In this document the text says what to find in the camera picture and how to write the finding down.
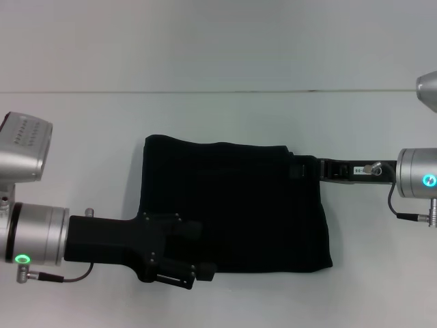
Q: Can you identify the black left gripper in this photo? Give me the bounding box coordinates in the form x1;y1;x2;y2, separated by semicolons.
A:
64;211;216;292

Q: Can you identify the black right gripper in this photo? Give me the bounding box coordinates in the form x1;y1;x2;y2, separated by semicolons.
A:
287;154;399;186

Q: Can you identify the black shirt with FREE print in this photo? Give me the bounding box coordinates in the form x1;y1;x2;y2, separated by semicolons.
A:
137;134;334;275

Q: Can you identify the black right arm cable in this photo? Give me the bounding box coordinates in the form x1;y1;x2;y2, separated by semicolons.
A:
363;161;437;228

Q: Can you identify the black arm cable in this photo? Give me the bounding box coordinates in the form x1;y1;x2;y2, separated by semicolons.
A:
363;161;437;228
16;262;95;285

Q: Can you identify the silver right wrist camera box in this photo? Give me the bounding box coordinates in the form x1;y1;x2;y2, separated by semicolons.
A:
414;70;437;114

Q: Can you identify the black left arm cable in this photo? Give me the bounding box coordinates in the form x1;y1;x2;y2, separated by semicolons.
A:
16;262;95;285

